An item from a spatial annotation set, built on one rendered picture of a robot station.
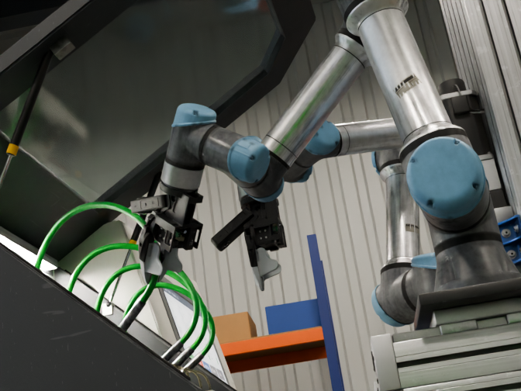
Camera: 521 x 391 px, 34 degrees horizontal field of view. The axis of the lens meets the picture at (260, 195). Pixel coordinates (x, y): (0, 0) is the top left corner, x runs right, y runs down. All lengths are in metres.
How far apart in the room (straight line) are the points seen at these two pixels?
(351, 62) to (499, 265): 0.49
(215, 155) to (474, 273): 0.49
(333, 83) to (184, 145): 0.31
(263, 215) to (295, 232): 6.73
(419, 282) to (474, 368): 0.61
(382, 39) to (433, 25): 8.11
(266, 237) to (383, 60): 0.59
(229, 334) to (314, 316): 0.73
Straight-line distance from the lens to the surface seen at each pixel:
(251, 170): 1.47
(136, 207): 1.67
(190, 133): 1.53
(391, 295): 2.04
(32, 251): 2.11
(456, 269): 1.43
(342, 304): 8.36
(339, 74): 1.63
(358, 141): 1.97
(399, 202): 2.16
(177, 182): 1.56
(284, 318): 7.19
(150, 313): 2.19
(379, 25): 1.49
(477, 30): 1.83
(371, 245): 8.55
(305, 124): 1.61
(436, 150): 1.34
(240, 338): 7.17
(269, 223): 1.88
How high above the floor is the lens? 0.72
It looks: 22 degrees up
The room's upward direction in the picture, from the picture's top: 8 degrees counter-clockwise
